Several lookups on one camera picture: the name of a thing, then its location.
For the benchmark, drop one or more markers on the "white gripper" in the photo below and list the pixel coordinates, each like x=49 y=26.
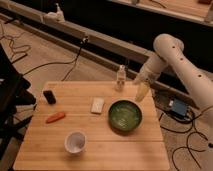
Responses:
x=148 y=73

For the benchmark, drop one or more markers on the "black eraser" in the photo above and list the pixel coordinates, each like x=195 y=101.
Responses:
x=48 y=94

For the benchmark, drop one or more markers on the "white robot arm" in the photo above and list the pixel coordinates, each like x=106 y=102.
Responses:
x=169 y=52

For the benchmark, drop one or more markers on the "clear small bottle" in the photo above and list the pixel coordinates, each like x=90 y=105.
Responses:
x=121 y=78

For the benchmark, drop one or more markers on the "green bowl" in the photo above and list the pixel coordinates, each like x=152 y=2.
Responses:
x=124 y=116

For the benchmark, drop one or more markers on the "blue electronic box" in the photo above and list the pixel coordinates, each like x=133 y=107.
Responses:
x=178 y=108

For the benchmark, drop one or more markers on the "white sponge block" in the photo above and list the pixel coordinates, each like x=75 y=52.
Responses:
x=97 y=105

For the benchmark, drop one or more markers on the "white paper cup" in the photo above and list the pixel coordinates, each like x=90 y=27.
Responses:
x=75 y=142

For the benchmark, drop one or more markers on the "orange carrot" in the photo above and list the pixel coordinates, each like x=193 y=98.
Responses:
x=55 y=117

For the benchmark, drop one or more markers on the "black chair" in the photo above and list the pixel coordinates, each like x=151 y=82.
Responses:
x=13 y=92

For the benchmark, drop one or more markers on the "white object on rail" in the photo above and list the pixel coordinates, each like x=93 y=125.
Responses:
x=58 y=15

